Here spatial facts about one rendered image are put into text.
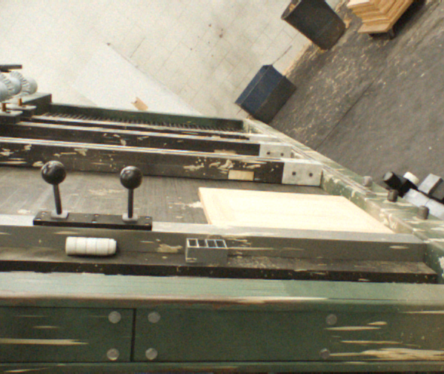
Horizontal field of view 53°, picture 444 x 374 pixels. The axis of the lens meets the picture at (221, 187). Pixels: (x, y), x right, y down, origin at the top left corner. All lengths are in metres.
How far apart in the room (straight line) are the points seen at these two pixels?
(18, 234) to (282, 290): 0.45
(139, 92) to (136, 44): 1.49
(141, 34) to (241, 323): 5.93
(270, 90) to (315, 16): 0.96
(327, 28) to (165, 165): 4.43
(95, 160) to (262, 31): 5.35
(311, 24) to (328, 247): 4.79
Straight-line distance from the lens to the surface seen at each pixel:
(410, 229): 1.01
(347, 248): 0.89
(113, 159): 1.34
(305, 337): 0.64
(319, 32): 5.59
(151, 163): 1.34
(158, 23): 6.39
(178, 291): 0.58
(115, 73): 5.02
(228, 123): 2.67
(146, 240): 0.80
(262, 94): 5.49
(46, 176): 0.74
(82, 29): 6.48
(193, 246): 0.77
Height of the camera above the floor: 1.51
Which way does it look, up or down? 16 degrees down
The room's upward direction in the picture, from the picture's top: 54 degrees counter-clockwise
